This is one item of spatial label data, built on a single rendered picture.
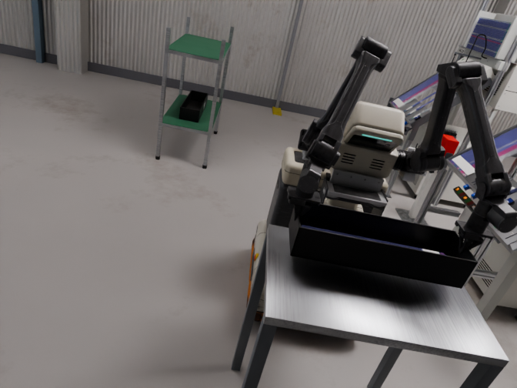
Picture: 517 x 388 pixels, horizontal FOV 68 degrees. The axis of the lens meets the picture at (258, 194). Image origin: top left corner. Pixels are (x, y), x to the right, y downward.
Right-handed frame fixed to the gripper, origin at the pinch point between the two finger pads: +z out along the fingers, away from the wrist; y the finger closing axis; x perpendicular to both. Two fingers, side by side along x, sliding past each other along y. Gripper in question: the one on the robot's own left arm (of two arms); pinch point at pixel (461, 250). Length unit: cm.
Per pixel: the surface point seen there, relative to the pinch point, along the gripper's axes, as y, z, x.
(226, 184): -85, 91, 185
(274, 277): -61, 13, -15
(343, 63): 33, 10, 439
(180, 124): -134, 56, 210
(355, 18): 31, -46, 438
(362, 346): 5, 93, 38
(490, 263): 99, 67, 103
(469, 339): -2.7, 13.5, -25.7
